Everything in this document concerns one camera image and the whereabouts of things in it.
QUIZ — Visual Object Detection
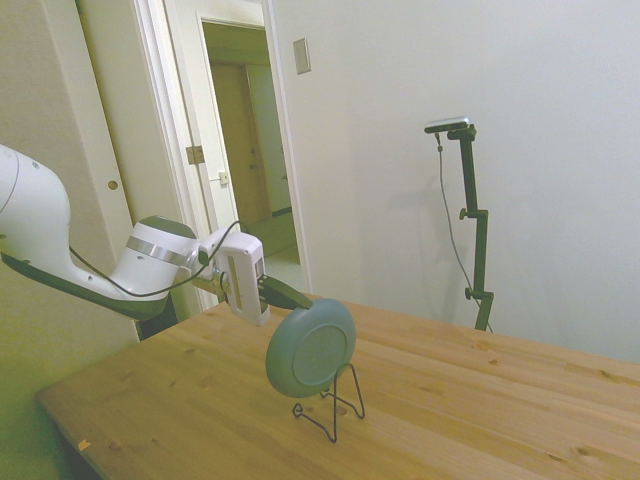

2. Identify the white door frame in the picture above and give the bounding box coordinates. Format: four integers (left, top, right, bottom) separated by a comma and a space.
132, 0, 314, 314

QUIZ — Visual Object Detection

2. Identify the dark green round plate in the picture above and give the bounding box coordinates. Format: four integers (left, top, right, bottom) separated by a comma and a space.
264, 297, 359, 400

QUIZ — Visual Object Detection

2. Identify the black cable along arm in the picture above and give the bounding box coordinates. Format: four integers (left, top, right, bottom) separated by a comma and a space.
68, 221, 241, 299

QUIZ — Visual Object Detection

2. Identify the grey camera cable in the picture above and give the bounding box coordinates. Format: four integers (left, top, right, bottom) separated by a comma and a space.
434, 132, 484, 301

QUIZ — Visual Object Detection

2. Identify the white partition panel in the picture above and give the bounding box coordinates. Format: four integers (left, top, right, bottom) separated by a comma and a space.
0, 0, 141, 480

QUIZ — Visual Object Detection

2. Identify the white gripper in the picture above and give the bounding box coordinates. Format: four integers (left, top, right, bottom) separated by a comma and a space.
218, 233, 315, 329

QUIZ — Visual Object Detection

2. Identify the grey wall switch plate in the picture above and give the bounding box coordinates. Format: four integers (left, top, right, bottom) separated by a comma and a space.
292, 37, 312, 76

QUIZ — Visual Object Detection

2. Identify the black box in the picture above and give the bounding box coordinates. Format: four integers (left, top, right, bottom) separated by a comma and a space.
137, 299, 179, 342

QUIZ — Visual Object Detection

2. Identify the brown hallway door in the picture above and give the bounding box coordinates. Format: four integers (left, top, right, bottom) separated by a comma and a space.
212, 62, 274, 226

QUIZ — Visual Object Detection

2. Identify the white sliding closet door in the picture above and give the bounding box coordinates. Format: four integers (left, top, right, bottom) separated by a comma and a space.
74, 0, 201, 324

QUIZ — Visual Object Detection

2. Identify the white open door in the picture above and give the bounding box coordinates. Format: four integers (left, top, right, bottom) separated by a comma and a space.
199, 17, 246, 306

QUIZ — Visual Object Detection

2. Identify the black wire plate stand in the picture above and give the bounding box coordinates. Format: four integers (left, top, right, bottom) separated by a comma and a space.
291, 363, 368, 444

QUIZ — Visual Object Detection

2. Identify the silver exterior camera bar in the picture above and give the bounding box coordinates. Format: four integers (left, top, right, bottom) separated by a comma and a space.
423, 115, 474, 135

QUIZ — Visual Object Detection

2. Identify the black jointed camera stand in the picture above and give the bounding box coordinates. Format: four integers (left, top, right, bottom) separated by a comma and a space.
446, 125, 496, 332

